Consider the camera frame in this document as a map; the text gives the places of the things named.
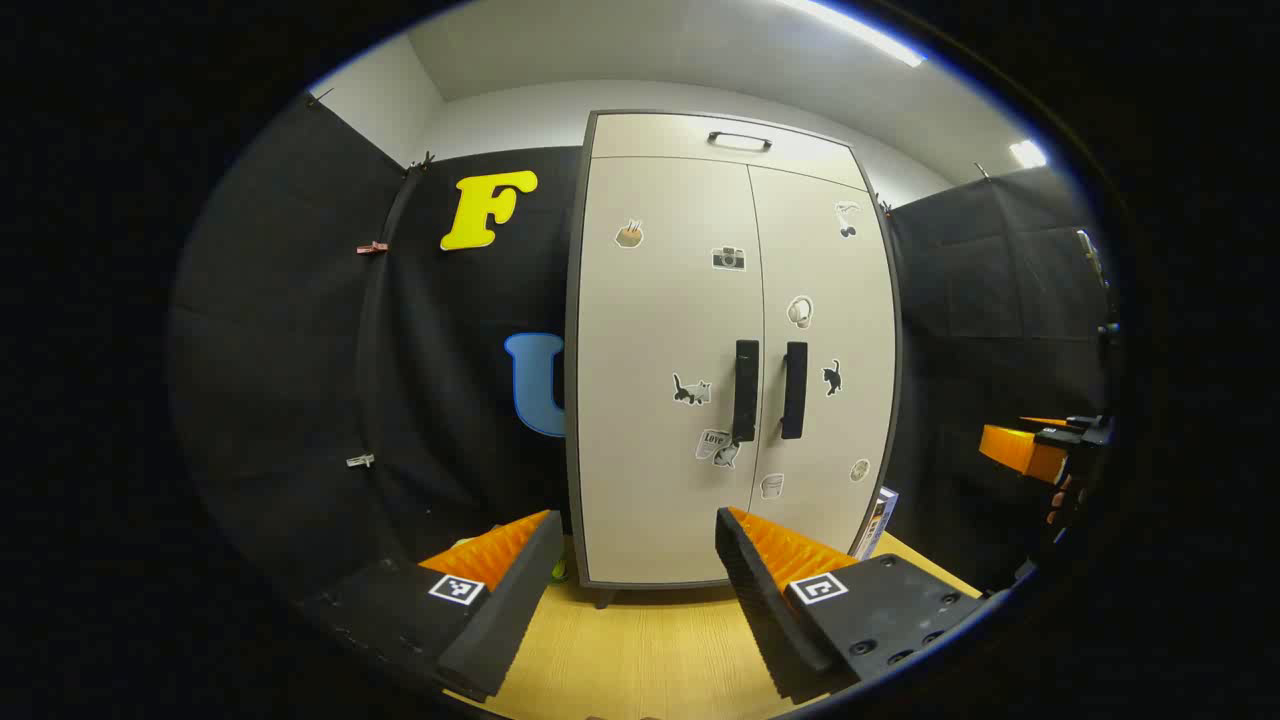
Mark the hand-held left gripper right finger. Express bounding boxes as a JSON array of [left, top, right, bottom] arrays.
[[714, 506, 991, 706]]

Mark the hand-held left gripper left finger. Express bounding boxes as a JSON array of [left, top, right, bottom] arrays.
[[300, 508, 566, 703]]

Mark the beige double-door shoe cabinet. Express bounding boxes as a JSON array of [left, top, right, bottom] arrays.
[[563, 108, 903, 609]]

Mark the beige cabinet door black-cat sticker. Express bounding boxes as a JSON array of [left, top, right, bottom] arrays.
[[750, 163, 898, 561]]

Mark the beige cabinet door camera sticker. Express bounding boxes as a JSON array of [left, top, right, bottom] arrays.
[[578, 155, 766, 586]]

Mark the beige cabinet drawer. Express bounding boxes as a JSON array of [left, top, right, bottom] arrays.
[[590, 112, 869, 191]]

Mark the white printed carton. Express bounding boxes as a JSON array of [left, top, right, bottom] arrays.
[[852, 486, 899, 561]]

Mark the black backdrop cloth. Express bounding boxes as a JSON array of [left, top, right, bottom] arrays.
[[170, 92, 1119, 601]]

